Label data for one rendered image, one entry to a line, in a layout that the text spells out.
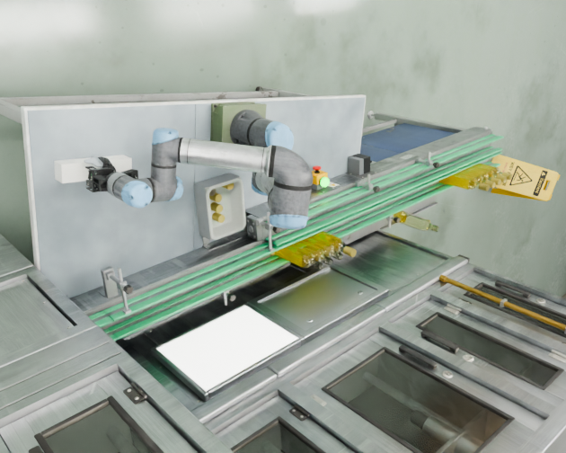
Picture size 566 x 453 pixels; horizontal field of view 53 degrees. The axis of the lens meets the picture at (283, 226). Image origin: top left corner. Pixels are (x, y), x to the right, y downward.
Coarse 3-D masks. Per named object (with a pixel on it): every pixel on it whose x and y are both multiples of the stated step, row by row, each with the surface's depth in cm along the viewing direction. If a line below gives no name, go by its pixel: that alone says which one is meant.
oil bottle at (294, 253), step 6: (288, 246) 235; (294, 246) 235; (276, 252) 240; (282, 252) 237; (288, 252) 233; (294, 252) 231; (300, 252) 231; (306, 252) 230; (288, 258) 235; (294, 258) 232; (300, 258) 228; (306, 258) 227; (312, 258) 228; (300, 264) 230; (306, 264) 228
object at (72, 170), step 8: (64, 160) 184; (72, 160) 185; (80, 160) 185; (112, 160) 189; (120, 160) 191; (128, 160) 193; (56, 168) 182; (64, 168) 179; (72, 168) 181; (80, 168) 183; (120, 168) 192; (128, 168) 194; (56, 176) 183; (64, 176) 180; (72, 176) 182; (80, 176) 184
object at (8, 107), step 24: (48, 96) 232; (72, 96) 236; (96, 96) 242; (120, 96) 249; (144, 96) 257; (168, 96) 265; (192, 96) 273; (216, 96) 282; (240, 96) 292; (264, 96) 302; (288, 96) 303
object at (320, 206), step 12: (468, 144) 319; (480, 144) 318; (444, 156) 302; (408, 168) 286; (420, 168) 285; (384, 180) 273; (396, 180) 273; (348, 192) 260; (360, 192) 258; (312, 204) 248; (324, 204) 248; (336, 204) 248
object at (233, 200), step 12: (240, 180) 224; (228, 192) 231; (240, 192) 227; (228, 204) 233; (240, 204) 230; (228, 216) 235; (240, 216) 232; (216, 228) 231; (228, 228) 231; (240, 228) 232
